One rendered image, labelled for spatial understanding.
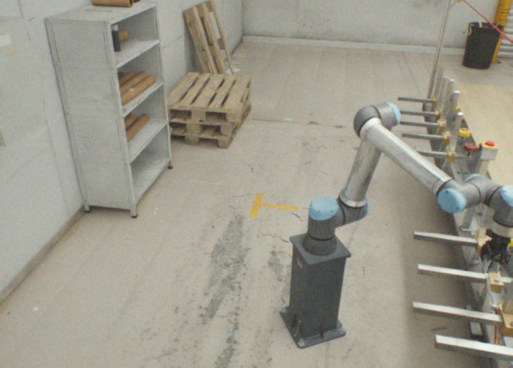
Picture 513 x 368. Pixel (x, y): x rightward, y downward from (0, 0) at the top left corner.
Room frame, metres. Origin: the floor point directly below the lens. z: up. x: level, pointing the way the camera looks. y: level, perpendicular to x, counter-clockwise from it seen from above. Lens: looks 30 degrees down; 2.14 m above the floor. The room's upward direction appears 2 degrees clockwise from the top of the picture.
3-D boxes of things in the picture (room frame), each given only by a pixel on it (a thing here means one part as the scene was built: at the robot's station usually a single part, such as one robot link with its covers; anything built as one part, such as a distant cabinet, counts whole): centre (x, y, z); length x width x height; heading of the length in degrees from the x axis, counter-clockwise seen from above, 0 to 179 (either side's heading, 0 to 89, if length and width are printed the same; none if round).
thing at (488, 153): (2.01, -1.07, 1.18); 0.07 x 0.07 x 0.08; 79
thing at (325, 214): (1.98, -0.30, 0.79); 0.17 x 0.15 x 0.18; 121
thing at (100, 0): (3.62, 1.22, 1.59); 0.30 x 0.08 x 0.08; 82
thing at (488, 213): (1.75, -1.02, 0.89); 0.03 x 0.03 x 0.48; 79
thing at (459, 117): (2.73, -1.22, 0.87); 0.03 x 0.03 x 0.48; 79
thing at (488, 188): (1.45, -0.80, 1.28); 0.12 x 0.12 x 0.09; 31
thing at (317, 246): (1.98, -0.29, 0.65); 0.19 x 0.19 x 0.10
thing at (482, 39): (8.02, -3.63, 0.36); 0.59 x 0.58 x 0.73; 172
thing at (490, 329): (1.29, -0.91, 0.75); 0.26 x 0.01 x 0.10; 169
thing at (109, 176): (3.51, 1.23, 0.78); 0.90 x 0.45 x 1.55; 172
